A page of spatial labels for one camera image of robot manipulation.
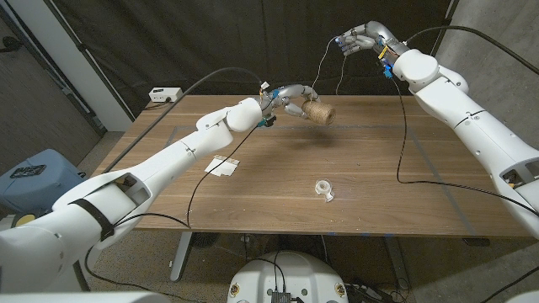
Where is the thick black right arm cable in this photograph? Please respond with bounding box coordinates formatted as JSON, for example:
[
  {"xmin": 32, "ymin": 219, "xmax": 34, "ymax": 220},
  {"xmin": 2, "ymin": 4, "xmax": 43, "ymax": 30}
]
[{"xmin": 403, "ymin": 24, "xmax": 539, "ymax": 77}]

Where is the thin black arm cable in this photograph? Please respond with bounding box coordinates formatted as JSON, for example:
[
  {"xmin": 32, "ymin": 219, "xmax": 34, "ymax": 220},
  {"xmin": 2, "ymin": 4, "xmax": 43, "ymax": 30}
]
[
  {"xmin": 83, "ymin": 124, "xmax": 260, "ymax": 303},
  {"xmin": 389, "ymin": 77, "xmax": 539, "ymax": 218}
]

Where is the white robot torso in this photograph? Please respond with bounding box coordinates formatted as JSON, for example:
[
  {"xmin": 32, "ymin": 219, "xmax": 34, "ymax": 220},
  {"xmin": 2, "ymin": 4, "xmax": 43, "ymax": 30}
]
[{"xmin": 227, "ymin": 251, "xmax": 350, "ymax": 303}]

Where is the dark grey cloth mat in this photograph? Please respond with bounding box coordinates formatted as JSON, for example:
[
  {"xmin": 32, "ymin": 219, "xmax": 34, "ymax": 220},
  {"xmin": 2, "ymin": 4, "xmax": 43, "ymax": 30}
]
[{"xmin": 41, "ymin": 0, "xmax": 460, "ymax": 127}]

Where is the white robot chest panel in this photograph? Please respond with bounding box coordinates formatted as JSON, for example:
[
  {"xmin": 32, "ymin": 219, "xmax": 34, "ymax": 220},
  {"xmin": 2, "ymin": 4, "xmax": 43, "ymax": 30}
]
[{"xmin": 0, "ymin": 291, "xmax": 172, "ymax": 303}]

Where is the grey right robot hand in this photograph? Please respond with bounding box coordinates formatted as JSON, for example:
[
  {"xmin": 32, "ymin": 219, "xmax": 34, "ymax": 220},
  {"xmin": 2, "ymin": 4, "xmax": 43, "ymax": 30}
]
[{"xmin": 334, "ymin": 20, "xmax": 410, "ymax": 64}]

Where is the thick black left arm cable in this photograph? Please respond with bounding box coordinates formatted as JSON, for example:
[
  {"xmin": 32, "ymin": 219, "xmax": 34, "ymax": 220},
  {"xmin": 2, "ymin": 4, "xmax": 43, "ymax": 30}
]
[{"xmin": 71, "ymin": 66, "xmax": 264, "ymax": 292}]

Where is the black backdrop stand pole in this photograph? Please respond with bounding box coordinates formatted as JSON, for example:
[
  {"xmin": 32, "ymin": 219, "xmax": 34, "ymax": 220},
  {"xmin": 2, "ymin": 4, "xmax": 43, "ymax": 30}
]
[
  {"xmin": 41, "ymin": 0, "xmax": 136, "ymax": 123},
  {"xmin": 429, "ymin": 0, "xmax": 461, "ymax": 58}
]

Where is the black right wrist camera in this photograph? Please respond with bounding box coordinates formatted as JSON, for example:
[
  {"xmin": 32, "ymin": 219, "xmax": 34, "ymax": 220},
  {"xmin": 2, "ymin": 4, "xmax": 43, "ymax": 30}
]
[{"xmin": 377, "ymin": 61, "xmax": 395, "ymax": 80}]

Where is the black patterned card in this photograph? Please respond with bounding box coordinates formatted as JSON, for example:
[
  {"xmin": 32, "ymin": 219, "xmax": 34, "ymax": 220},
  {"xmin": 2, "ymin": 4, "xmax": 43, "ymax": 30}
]
[{"xmin": 10, "ymin": 164, "xmax": 47, "ymax": 179}]

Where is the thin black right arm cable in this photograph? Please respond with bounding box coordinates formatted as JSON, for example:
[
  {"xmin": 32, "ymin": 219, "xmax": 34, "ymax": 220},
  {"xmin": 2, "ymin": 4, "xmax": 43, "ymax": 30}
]
[{"xmin": 389, "ymin": 77, "xmax": 539, "ymax": 218}]

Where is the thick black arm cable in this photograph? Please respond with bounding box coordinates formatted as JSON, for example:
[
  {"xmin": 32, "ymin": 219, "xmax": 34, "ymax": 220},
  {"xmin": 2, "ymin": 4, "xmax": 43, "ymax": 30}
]
[
  {"xmin": 71, "ymin": 66, "xmax": 264, "ymax": 292},
  {"xmin": 403, "ymin": 24, "xmax": 539, "ymax": 77}
]

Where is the metal table leg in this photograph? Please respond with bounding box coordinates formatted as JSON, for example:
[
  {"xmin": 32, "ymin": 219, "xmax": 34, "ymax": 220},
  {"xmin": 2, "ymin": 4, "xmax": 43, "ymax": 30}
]
[
  {"xmin": 385, "ymin": 237, "xmax": 412, "ymax": 291},
  {"xmin": 169, "ymin": 231, "xmax": 195, "ymax": 283}
]

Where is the black torso cable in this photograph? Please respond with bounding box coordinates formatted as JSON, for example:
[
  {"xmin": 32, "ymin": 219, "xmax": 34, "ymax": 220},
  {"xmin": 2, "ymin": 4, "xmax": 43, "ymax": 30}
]
[{"xmin": 250, "ymin": 251, "xmax": 287, "ymax": 292}]

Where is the blue plastic bin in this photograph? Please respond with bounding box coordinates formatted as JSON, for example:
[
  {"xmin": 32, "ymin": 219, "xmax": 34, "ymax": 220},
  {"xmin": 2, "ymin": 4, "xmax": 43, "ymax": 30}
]
[{"xmin": 0, "ymin": 148, "xmax": 88, "ymax": 215}]

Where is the white sticker sheet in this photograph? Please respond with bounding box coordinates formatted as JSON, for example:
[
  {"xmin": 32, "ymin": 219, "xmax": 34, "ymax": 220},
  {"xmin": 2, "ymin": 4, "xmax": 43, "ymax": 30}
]
[{"xmin": 204, "ymin": 154, "xmax": 241, "ymax": 178}]

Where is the black floor fan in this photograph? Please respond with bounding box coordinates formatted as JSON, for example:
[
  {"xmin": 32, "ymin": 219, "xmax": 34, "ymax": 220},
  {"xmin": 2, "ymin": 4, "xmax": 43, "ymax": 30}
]
[{"xmin": 191, "ymin": 231, "xmax": 221, "ymax": 249}]

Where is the white power outlet box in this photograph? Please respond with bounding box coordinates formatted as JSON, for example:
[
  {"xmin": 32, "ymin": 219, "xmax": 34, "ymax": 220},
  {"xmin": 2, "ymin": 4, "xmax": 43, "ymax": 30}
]
[{"xmin": 149, "ymin": 87, "xmax": 184, "ymax": 104}]

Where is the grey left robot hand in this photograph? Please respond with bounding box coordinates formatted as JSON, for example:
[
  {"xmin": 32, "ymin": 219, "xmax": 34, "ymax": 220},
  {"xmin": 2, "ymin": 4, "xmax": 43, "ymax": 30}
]
[{"xmin": 259, "ymin": 82, "xmax": 321, "ymax": 120}]

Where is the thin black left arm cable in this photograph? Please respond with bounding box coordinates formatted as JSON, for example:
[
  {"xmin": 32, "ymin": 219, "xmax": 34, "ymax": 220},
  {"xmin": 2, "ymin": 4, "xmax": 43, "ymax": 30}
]
[{"xmin": 83, "ymin": 124, "xmax": 260, "ymax": 303}]

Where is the clear tape dispenser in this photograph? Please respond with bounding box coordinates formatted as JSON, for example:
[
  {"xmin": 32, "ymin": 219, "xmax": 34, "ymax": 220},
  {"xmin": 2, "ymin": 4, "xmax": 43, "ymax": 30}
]
[{"xmin": 314, "ymin": 178, "xmax": 335, "ymax": 204}]

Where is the jute twine strand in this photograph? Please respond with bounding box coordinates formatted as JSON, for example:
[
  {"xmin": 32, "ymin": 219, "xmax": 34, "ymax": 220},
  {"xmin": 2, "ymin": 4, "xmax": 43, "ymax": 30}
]
[{"xmin": 309, "ymin": 40, "xmax": 349, "ymax": 104}]

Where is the grey power strip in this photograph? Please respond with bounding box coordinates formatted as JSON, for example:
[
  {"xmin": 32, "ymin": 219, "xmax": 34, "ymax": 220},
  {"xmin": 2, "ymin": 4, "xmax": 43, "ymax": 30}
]
[{"xmin": 345, "ymin": 284, "xmax": 395, "ymax": 303}]

